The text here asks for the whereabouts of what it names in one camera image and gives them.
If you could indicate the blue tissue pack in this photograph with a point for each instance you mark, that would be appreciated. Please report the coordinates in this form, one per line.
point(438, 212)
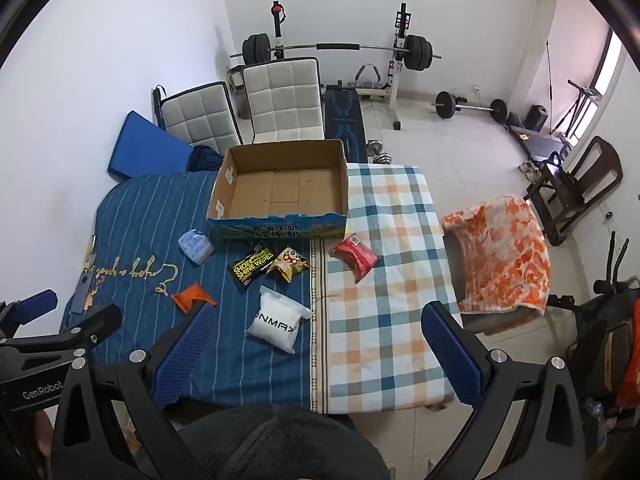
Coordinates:
point(196, 246)

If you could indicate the orange floral towel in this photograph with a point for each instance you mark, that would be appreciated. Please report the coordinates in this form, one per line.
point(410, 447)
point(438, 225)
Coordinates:
point(505, 255)

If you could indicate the person's black fleece clothing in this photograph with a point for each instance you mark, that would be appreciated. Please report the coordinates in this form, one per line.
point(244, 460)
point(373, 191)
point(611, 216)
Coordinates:
point(280, 445)

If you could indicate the blue phone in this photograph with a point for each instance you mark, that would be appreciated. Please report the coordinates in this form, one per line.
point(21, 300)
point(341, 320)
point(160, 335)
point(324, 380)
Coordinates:
point(81, 294)

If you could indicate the long barbell with black plates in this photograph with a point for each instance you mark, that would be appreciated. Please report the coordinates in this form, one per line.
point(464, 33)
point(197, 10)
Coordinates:
point(417, 52)

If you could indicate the small grey padded chair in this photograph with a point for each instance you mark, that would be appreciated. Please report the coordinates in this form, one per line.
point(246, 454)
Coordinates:
point(200, 117)

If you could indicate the black wipes packet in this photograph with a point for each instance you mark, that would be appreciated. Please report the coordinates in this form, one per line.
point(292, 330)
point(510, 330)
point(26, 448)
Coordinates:
point(250, 267)

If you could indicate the cardboard box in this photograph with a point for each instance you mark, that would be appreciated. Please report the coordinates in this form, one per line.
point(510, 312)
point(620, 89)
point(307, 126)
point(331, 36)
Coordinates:
point(280, 190)

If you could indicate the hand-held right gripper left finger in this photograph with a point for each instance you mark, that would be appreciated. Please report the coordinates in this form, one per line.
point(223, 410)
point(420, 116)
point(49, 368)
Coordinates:
point(185, 355)

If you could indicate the treadmill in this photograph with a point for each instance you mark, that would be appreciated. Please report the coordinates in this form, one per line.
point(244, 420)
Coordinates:
point(542, 142)

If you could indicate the white barbell rack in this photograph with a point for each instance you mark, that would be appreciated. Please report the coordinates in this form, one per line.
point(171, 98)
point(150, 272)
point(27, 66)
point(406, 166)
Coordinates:
point(397, 85)

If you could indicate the dark blue cloth bundle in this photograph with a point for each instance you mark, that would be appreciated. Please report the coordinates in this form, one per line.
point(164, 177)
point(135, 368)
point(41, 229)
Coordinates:
point(205, 158)

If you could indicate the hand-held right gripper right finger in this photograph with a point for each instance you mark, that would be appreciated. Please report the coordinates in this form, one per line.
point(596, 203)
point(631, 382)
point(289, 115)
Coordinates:
point(450, 355)

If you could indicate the white plastic pouch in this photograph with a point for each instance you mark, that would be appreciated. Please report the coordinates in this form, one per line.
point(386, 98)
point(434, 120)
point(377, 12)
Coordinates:
point(277, 321)

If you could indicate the person's left hand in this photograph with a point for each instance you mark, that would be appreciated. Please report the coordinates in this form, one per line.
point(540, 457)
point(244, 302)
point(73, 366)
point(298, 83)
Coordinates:
point(44, 435)

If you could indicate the short barbell with black plates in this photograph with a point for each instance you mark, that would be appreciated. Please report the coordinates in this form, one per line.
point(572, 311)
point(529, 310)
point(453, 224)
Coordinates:
point(445, 105)

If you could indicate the red snack packet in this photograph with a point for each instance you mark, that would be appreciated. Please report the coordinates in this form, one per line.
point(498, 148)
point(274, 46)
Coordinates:
point(356, 257)

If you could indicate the black exercise bike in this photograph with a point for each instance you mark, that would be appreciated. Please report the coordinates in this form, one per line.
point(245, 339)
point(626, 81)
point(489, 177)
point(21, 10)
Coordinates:
point(595, 330)

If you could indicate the large white padded chair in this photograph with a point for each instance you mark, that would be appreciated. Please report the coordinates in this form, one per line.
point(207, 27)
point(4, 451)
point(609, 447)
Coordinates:
point(285, 100)

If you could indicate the black speaker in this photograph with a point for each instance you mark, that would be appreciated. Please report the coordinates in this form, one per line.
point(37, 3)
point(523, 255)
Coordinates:
point(538, 117)

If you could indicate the orange snack packet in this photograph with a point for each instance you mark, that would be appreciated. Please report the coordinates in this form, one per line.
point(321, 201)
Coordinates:
point(192, 297)

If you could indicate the blue folded mat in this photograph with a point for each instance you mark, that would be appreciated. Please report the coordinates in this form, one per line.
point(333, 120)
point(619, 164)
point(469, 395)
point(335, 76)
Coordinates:
point(147, 145)

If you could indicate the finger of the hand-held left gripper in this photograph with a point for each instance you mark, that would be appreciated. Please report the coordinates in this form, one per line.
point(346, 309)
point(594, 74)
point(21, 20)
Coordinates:
point(95, 325)
point(35, 306)

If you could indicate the yellow snack packet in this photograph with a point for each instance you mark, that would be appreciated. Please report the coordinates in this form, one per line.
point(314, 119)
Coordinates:
point(290, 264)

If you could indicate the black weight bench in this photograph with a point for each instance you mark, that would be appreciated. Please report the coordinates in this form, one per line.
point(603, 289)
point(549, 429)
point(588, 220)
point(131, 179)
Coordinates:
point(344, 120)

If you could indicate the chrome dumbbell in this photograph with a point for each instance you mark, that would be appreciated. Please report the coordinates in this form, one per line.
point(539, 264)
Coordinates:
point(384, 158)
point(374, 148)

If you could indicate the dark wooden chair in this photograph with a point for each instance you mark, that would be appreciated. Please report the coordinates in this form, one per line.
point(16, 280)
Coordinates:
point(575, 185)

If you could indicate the white shoes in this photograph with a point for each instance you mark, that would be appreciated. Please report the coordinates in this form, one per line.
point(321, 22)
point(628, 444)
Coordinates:
point(530, 169)

